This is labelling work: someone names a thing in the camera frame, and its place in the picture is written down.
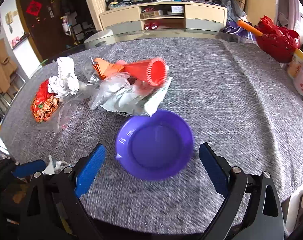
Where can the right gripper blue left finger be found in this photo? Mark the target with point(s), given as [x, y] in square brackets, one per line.
[72, 183]

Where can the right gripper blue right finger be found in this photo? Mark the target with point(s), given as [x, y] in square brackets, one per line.
[227, 182]

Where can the purple plastic bowl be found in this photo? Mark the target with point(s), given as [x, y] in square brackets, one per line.
[154, 147]

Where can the clear plastic bag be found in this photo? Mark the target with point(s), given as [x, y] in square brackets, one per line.
[61, 117]

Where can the red snack bag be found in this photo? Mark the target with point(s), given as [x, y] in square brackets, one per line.
[44, 103]

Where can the white foil wrapper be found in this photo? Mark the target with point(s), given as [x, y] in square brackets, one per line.
[116, 94]

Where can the white tissue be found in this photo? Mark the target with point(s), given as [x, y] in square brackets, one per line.
[65, 83]

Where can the orange paper wrapper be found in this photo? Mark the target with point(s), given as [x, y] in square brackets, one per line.
[105, 69]

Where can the grey woven tablecloth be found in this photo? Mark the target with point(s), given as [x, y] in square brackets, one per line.
[232, 96]

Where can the red plastic basket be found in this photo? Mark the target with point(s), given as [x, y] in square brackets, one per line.
[279, 42]

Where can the purple cloth heap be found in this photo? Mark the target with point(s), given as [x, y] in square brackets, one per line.
[234, 33]

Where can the white round stool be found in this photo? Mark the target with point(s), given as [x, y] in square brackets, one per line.
[99, 39]

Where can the beige TV cabinet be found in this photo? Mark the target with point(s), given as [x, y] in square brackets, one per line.
[203, 15]

